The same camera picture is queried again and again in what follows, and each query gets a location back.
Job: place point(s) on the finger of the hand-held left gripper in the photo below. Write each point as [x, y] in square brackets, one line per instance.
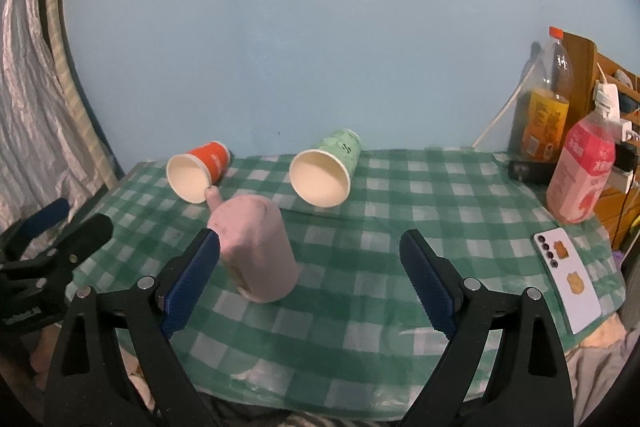
[85, 234]
[47, 213]

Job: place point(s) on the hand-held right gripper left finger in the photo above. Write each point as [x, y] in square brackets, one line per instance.
[192, 279]

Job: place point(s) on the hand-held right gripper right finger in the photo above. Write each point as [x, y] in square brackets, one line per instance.
[425, 279]

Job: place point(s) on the pink mug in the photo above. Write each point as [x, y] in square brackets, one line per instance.
[260, 247]

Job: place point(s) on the orange paper cup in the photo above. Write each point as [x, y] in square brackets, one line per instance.
[212, 159]

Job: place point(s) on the green paper cup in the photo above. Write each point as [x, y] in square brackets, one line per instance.
[345, 148]

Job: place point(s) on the green checked tablecloth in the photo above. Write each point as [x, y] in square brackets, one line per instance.
[350, 287]

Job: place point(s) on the silver curtain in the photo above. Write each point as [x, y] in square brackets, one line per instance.
[30, 107]

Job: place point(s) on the black rectangular device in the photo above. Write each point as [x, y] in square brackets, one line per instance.
[530, 172]

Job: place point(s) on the white smartphone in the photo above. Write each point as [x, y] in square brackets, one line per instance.
[575, 307]

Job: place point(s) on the pink drink bottle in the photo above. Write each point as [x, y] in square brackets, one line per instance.
[575, 179]

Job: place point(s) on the grey cloth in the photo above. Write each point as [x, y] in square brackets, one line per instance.
[600, 372]

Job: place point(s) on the orange-capped drink bottle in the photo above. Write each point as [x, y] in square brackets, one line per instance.
[545, 117]

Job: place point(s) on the black power adapter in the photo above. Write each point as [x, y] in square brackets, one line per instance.
[625, 156]

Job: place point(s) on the white charger plug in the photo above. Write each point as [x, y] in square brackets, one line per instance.
[607, 97]

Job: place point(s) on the wooden shelf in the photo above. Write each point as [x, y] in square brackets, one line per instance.
[582, 57]

